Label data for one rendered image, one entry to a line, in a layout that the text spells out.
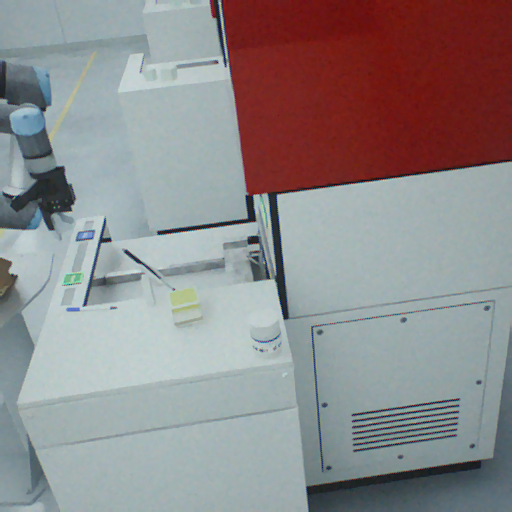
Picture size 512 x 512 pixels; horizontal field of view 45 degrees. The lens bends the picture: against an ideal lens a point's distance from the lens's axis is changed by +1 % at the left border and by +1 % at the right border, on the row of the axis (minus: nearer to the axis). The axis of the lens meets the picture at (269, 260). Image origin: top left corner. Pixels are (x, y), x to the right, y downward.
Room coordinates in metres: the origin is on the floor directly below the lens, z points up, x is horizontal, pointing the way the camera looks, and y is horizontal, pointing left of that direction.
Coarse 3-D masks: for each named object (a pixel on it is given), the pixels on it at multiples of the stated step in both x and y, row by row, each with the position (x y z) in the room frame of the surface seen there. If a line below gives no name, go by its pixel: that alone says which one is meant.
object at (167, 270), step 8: (256, 256) 1.73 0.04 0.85; (176, 264) 1.73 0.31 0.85; (184, 264) 1.72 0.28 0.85; (192, 264) 1.72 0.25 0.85; (200, 264) 1.72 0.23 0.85; (208, 264) 1.72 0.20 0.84; (216, 264) 1.72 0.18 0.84; (224, 264) 1.72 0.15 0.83; (120, 272) 1.72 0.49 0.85; (128, 272) 1.71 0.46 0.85; (136, 272) 1.71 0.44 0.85; (168, 272) 1.71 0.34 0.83; (176, 272) 1.71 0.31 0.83; (184, 272) 1.72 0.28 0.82; (112, 280) 1.70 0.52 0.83; (120, 280) 1.70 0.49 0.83; (128, 280) 1.70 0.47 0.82; (136, 280) 1.71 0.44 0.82
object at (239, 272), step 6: (228, 264) 1.65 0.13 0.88; (234, 264) 1.64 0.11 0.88; (240, 264) 1.64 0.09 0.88; (246, 264) 1.63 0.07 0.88; (228, 270) 1.61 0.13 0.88; (234, 270) 1.61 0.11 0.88; (240, 270) 1.60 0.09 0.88; (246, 270) 1.60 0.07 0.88; (228, 276) 1.58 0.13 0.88; (234, 276) 1.57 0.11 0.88; (240, 276) 1.57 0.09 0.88; (246, 276) 1.57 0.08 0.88; (252, 276) 1.56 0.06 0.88; (228, 282) 1.54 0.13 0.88; (234, 282) 1.54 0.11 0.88; (240, 282) 1.54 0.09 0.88; (246, 282) 1.53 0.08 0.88; (252, 282) 1.53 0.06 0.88
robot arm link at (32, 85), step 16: (16, 64) 1.99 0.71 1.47; (0, 80) 1.93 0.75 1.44; (16, 80) 1.94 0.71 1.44; (32, 80) 1.96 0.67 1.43; (48, 80) 1.98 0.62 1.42; (0, 96) 1.99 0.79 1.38; (16, 96) 1.94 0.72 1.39; (32, 96) 1.95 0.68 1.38; (48, 96) 1.96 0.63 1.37; (16, 144) 1.92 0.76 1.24; (16, 160) 1.91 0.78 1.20; (16, 176) 1.90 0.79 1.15; (16, 192) 1.88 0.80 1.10; (0, 208) 1.85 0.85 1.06; (32, 208) 1.88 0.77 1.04; (0, 224) 1.84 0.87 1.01; (16, 224) 1.85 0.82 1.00; (32, 224) 1.87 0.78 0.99
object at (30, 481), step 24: (0, 336) 1.69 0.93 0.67; (24, 336) 1.74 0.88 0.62; (0, 360) 1.68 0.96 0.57; (24, 360) 1.71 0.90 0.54; (0, 384) 1.70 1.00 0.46; (0, 408) 1.78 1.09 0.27; (0, 432) 1.78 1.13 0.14; (24, 432) 1.69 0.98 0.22; (0, 456) 1.78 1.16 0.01; (24, 456) 1.76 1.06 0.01; (0, 480) 1.66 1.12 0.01; (24, 480) 1.64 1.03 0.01; (0, 504) 1.56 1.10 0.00
